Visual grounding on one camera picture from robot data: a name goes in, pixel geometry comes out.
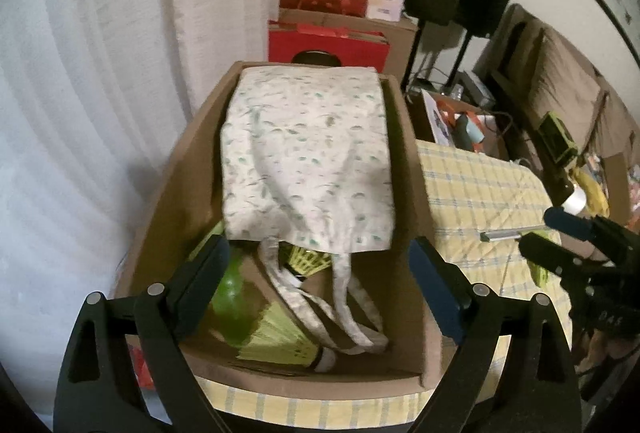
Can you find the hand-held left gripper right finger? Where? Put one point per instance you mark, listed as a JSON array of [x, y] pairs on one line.
[[435, 293]]

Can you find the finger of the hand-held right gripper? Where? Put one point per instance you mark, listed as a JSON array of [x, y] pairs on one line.
[[570, 223], [550, 253]]

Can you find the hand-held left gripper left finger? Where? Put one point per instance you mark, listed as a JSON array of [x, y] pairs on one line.
[[200, 285]]

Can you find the lime green plastic clip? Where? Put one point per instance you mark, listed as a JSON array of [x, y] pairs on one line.
[[540, 273]]

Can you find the green label can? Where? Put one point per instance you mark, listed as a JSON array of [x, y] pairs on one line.
[[232, 300]]

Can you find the silver pen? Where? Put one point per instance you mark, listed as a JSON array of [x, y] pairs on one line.
[[510, 234]]

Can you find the yellow shuttlecock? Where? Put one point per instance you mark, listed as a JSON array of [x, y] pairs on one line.
[[280, 340], [306, 260]]

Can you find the cardboard box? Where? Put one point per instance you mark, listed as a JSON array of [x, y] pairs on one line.
[[400, 163]]

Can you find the floral cloth bag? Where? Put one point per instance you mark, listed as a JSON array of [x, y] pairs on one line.
[[305, 148]]

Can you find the white cylinder device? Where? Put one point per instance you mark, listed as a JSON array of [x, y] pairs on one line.
[[574, 202]]

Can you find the yellow cloth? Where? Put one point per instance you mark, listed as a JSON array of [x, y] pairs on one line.
[[592, 190]]

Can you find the green and black device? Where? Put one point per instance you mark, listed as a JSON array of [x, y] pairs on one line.
[[557, 138]]

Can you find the yellow plaid tablecloth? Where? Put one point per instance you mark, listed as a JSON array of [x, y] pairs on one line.
[[480, 193]]

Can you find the red packet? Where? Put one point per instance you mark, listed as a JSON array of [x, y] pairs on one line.
[[141, 368]]

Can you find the brown sofa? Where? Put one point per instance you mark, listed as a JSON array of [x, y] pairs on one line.
[[565, 78]]

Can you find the open box of clutter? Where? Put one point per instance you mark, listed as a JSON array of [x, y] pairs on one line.
[[450, 123]]

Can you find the grey electronic device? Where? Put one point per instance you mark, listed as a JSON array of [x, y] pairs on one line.
[[477, 85]]

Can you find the white curtain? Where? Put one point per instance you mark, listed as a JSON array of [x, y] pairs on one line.
[[90, 113]]

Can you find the brown cardboard carton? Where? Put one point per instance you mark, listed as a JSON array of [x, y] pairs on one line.
[[400, 43]]

